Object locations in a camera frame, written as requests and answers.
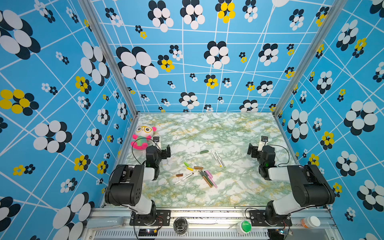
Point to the pink gel pen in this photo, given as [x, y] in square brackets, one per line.
[214, 183]

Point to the aluminium front frame rail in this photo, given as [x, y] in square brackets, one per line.
[211, 218]

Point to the green push button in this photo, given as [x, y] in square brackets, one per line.
[243, 227]

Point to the white pink plush toy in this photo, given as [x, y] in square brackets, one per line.
[142, 136]

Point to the white pen brown tip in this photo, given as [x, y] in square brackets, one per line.
[183, 179]

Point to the white orange bottle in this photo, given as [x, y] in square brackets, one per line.
[310, 222]

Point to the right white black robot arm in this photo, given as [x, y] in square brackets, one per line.
[308, 185]

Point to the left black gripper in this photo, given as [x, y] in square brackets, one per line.
[163, 152]

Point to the green gel pen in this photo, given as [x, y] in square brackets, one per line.
[207, 177]

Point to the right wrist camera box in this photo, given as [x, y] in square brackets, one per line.
[262, 143]

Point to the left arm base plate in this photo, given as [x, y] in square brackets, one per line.
[158, 218]

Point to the white pen yellow tip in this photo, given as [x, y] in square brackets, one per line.
[215, 157]

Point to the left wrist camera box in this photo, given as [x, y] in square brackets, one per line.
[157, 142]

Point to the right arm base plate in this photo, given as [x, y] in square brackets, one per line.
[260, 218]

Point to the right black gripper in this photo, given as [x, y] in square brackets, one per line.
[254, 150]

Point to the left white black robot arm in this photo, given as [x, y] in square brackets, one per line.
[125, 188]

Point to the brown gel pen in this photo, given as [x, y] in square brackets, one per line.
[204, 179]

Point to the white pen green tip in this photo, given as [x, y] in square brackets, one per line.
[220, 160]

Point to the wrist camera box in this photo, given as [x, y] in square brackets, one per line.
[262, 143]
[157, 142]

